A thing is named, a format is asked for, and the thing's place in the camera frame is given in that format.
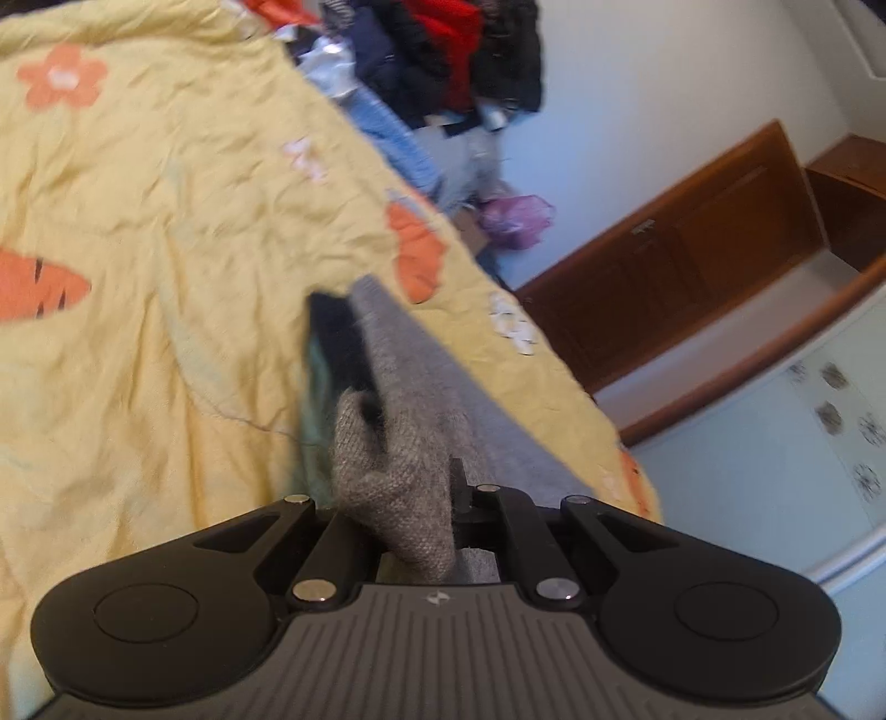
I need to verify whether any flower print wardrobe door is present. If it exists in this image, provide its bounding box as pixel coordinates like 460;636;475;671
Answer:
631;277;886;593

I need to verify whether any grey sweater with navy sleeves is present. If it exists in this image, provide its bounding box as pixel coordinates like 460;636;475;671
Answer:
305;273;591;588

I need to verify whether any grey cloth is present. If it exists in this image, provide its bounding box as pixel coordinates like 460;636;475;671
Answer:
427;126;514;210

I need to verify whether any yellow carrot print blanket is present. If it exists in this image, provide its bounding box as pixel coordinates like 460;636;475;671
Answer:
0;0;664;720

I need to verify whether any brown wooden door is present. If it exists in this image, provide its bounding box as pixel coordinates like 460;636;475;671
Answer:
514;120;830;397

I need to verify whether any light blue knit cloth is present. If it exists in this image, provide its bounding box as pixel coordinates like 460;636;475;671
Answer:
344;90;445;203

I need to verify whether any purple plastic bag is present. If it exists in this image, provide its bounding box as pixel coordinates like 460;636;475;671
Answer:
480;194;556;251

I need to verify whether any white crumpled plastic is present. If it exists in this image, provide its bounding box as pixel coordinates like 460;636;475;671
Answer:
289;33;362;99

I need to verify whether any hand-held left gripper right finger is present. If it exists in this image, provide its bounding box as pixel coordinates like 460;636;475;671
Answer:
450;457;667;610

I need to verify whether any black garment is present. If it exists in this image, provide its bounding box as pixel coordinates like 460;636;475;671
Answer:
476;0;545;113

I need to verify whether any navy garment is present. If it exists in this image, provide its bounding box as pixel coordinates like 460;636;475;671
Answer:
348;3;452;131

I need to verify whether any brown wooden door frame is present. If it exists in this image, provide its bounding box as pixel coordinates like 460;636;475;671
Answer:
594;133;886;450

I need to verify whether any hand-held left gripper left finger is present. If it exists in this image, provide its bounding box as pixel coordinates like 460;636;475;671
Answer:
187;495;378;610

